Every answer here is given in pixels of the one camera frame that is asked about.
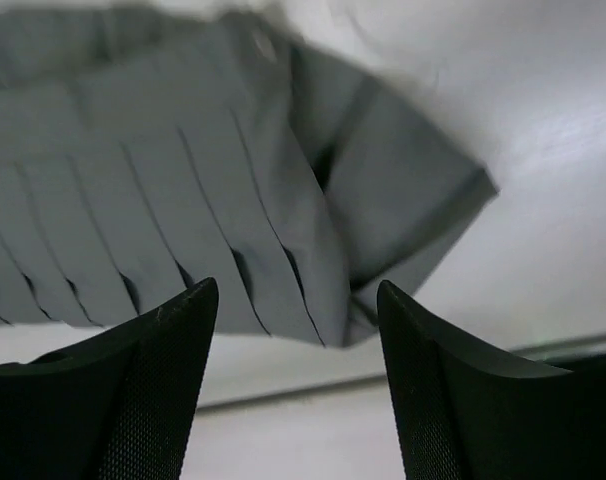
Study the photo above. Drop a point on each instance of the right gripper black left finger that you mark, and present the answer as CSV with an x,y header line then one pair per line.
x,y
118,405

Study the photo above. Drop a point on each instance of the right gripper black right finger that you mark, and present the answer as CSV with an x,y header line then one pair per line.
x,y
466,409

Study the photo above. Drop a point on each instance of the grey pleated skirt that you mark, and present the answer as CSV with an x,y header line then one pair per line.
x,y
142,152

